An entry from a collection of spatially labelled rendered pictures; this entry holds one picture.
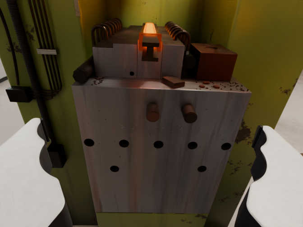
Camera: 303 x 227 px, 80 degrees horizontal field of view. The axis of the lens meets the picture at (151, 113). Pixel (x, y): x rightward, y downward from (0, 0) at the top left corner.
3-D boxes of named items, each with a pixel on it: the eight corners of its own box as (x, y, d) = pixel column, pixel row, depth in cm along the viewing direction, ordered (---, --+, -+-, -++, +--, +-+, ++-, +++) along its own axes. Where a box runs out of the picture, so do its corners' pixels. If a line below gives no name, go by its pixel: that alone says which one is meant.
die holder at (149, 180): (208, 214, 61) (252, 92, 39) (94, 212, 60) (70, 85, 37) (182, 122, 109) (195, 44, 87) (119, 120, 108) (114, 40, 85)
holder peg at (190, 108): (196, 124, 38) (198, 112, 36) (183, 123, 38) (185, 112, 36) (192, 114, 41) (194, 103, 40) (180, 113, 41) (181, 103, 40)
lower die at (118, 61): (180, 79, 43) (185, 41, 39) (95, 76, 43) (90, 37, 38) (166, 46, 79) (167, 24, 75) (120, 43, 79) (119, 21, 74)
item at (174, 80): (161, 81, 41) (162, 76, 41) (172, 79, 43) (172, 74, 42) (173, 88, 38) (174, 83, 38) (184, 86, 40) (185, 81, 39)
